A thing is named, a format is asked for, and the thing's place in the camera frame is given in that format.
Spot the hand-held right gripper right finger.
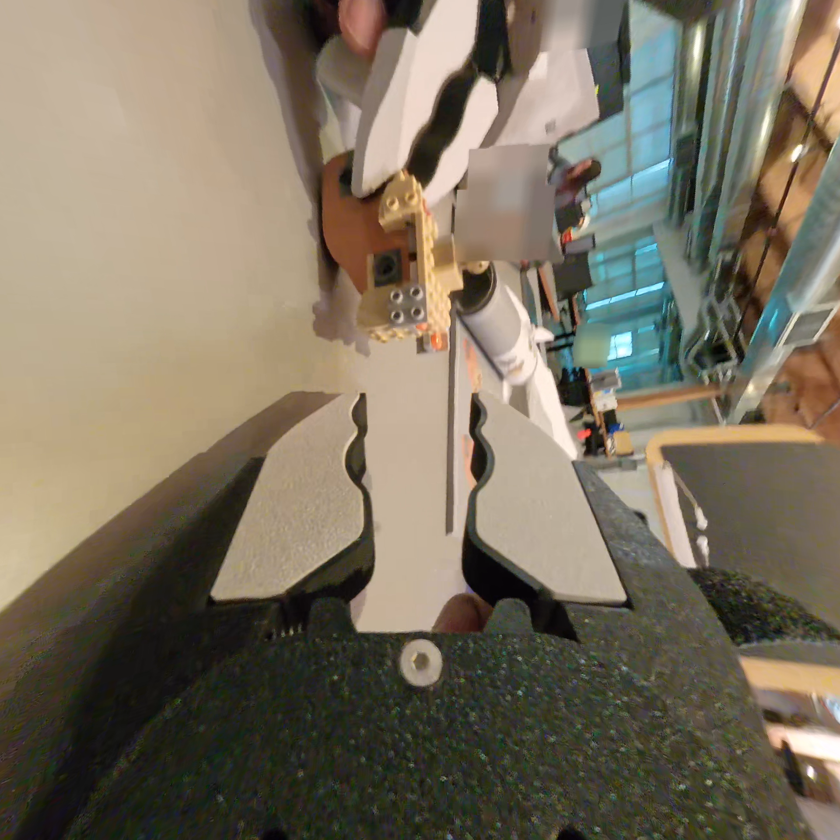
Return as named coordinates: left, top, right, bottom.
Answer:
left=461, top=392, right=629, bottom=610

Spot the black wall screen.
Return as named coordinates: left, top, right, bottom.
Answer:
left=591, top=0, right=632, bottom=122

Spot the white labelled paper bag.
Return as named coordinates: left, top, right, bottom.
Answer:
left=482, top=49, right=601, bottom=148

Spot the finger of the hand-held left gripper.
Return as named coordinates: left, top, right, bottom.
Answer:
left=410, top=75, right=503, bottom=206
left=315, top=0, right=487, bottom=198

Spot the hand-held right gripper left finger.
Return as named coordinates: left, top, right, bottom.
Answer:
left=210, top=392, right=376, bottom=608

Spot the long wood-edged table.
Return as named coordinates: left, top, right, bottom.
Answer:
left=645, top=423, right=840, bottom=572

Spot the grey instruction booklet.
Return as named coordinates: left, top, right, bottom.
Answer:
left=456, top=266, right=578, bottom=460

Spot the tan and orange brick model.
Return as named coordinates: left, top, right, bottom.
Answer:
left=320, top=152, right=492, bottom=355

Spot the person's left hand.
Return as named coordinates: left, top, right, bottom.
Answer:
left=338, top=0, right=389, bottom=55

